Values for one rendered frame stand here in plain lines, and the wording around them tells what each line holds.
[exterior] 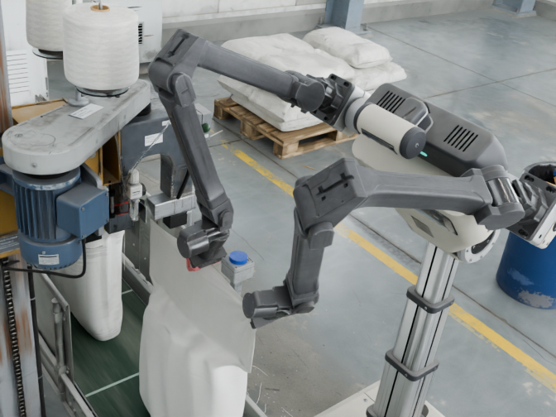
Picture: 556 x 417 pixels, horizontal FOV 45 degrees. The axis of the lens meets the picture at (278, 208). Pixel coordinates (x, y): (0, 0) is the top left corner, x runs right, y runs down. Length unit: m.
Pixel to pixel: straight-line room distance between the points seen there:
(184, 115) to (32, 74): 3.37
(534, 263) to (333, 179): 2.65
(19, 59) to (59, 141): 3.16
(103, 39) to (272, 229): 2.55
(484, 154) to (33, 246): 1.04
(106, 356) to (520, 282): 2.20
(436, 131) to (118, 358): 1.45
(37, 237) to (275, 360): 1.64
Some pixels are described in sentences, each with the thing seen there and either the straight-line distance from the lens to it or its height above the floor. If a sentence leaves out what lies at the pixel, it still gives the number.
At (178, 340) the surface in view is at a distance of 1.93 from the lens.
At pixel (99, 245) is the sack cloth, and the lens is 2.33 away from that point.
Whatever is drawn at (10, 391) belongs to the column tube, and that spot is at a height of 0.49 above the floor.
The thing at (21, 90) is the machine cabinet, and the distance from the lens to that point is 4.79.
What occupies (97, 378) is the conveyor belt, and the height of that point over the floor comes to 0.38.
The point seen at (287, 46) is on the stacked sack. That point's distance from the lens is 5.00.
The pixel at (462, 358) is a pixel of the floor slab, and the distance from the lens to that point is 3.34.
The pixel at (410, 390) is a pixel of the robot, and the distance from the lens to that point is 2.17.
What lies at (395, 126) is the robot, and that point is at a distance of 1.45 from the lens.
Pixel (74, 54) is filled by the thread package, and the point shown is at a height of 1.60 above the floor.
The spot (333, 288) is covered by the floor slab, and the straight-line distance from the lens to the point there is 3.53.
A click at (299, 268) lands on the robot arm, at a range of 1.31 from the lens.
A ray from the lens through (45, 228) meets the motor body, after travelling 1.66.
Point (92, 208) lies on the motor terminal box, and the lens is 1.59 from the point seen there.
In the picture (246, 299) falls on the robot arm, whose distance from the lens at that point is 1.50.
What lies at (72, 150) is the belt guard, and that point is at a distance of 1.56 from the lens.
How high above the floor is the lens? 2.12
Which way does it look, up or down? 31 degrees down
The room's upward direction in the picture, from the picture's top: 7 degrees clockwise
